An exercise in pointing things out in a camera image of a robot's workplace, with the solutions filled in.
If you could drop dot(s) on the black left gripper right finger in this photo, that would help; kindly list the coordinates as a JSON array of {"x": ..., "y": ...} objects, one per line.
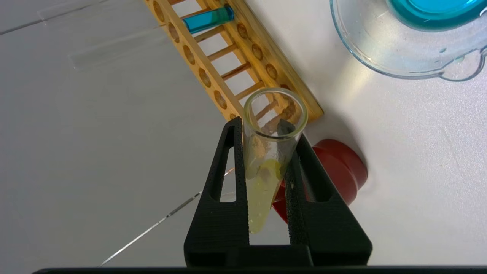
[{"x": 327, "y": 236}]

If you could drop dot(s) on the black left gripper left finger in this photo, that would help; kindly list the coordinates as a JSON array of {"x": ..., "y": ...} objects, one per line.
[{"x": 217, "y": 228}]

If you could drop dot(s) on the test tube with yellow pigment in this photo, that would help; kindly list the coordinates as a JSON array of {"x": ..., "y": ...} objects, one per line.
[{"x": 262, "y": 190}]

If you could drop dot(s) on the wooden test tube rack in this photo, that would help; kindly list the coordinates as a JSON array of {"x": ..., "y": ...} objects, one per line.
[{"x": 304, "y": 104}]

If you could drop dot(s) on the test tube with teal pigment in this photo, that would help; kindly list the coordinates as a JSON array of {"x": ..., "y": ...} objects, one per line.
[{"x": 207, "y": 19}]

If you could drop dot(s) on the red cup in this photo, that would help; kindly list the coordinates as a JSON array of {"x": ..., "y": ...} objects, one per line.
[{"x": 335, "y": 167}]

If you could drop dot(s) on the small glass beaker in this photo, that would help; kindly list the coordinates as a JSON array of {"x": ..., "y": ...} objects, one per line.
[{"x": 380, "y": 49}]

